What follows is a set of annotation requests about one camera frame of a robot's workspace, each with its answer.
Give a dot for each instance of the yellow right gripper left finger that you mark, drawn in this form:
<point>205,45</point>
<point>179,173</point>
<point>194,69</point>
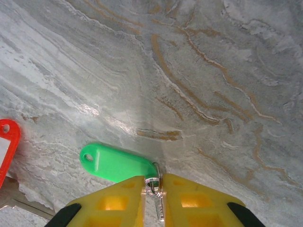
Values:
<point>106,205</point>

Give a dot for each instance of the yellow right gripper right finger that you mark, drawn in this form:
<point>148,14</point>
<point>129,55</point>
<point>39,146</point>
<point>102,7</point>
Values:
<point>201,205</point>

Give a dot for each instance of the red plastic key tag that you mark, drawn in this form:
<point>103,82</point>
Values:
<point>9,146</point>

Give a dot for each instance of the small silver key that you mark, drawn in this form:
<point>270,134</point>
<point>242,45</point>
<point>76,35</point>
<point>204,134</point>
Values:
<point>157,203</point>

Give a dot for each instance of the green plastic key tag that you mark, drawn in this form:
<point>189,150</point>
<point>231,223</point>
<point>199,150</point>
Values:
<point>118,163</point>

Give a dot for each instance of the large silver key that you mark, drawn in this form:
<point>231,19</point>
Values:
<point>21,198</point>

